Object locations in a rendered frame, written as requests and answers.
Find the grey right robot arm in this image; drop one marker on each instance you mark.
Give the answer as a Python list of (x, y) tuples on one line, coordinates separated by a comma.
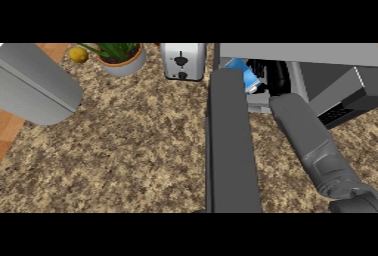
[(310, 140)]

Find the silver toaster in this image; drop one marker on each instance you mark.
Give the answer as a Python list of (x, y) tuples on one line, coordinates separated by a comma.
[(183, 61)]

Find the green plant in grey pot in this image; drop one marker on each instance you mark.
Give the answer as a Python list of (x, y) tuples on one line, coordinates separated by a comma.
[(122, 60)]

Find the grey microwave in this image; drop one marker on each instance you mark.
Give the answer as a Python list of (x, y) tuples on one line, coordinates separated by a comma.
[(300, 53)]

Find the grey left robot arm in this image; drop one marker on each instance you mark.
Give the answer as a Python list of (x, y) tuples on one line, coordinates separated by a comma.
[(34, 86)]

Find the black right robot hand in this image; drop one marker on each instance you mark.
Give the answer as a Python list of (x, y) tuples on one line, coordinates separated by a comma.
[(282, 78)]

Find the yellow lemon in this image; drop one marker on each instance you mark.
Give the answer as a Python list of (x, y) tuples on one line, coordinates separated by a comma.
[(78, 54)]

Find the blue milk carton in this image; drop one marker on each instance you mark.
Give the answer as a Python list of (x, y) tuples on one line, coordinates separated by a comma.
[(239, 66)]

